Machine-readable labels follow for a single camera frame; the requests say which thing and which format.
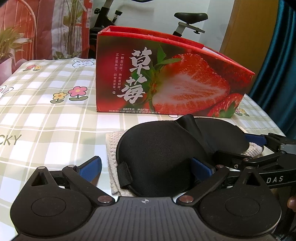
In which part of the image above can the white waffle towel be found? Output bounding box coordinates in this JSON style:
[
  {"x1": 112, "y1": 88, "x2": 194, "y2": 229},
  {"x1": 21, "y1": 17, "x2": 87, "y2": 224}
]
[{"x1": 106, "y1": 131, "x2": 263, "y2": 197}]

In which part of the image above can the black sleep mask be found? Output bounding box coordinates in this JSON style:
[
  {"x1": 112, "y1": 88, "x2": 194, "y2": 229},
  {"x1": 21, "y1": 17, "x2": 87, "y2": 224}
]
[{"x1": 116, "y1": 114, "x2": 249, "y2": 197}]

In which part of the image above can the teal curtain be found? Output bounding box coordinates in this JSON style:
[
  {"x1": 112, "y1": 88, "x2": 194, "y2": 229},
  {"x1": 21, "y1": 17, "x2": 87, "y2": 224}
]
[{"x1": 249, "y1": 1, "x2": 295, "y2": 139}]

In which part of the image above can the plaid cartoon tablecloth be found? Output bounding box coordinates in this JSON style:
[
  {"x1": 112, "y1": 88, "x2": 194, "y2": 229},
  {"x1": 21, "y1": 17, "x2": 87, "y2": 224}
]
[{"x1": 0, "y1": 58, "x2": 285, "y2": 240}]

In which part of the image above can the wooden door panel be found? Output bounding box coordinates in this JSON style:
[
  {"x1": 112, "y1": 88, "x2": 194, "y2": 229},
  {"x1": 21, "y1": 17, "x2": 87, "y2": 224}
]
[{"x1": 220, "y1": 0, "x2": 279, "y2": 74}]

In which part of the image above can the red strawberry cardboard box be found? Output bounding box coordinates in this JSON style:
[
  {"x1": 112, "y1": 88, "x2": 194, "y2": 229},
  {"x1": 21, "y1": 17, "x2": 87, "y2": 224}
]
[{"x1": 96, "y1": 26, "x2": 254, "y2": 118}]

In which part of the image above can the black exercise bike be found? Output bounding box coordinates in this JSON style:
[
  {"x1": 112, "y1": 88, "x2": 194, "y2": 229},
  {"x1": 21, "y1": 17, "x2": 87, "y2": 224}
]
[{"x1": 88, "y1": 0, "x2": 209, "y2": 59}]

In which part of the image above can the red printed backdrop cloth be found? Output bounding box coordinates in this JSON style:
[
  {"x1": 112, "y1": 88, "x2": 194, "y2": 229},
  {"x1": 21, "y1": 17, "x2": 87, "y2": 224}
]
[{"x1": 1, "y1": 0, "x2": 93, "y2": 83}]

